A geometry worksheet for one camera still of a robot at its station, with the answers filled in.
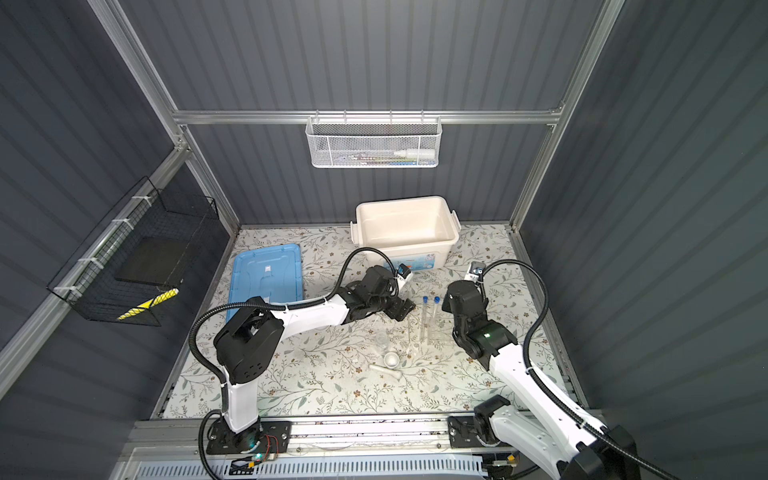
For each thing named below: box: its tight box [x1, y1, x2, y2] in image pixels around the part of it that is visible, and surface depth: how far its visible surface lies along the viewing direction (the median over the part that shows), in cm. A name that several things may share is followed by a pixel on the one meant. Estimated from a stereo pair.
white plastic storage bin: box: [350, 196, 462, 271], surface depth 108 cm
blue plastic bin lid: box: [227, 243, 303, 323], surface depth 108 cm
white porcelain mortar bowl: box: [383, 352, 400, 369], surface depth 86 cm
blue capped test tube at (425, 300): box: [422, 295, 429, 344], surface depth 96 cm
